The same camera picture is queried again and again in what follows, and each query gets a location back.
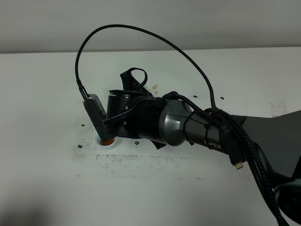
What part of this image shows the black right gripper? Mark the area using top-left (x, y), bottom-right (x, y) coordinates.
top-left (103, 67), bottom-right (162, 149)

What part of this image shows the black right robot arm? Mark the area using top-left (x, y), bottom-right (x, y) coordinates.
top-left (104, 70), bottom-right (301, 226)

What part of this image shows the near light blue teacup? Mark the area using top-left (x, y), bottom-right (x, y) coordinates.
top-left (94, 133), bottom-right (118, 150)

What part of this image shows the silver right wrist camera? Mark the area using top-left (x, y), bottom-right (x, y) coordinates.
top-left (83, 94), bottom-right (112, 142)

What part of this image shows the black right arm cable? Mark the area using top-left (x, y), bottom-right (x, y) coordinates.
top-left (74, 24), bottom-right (289, 226)

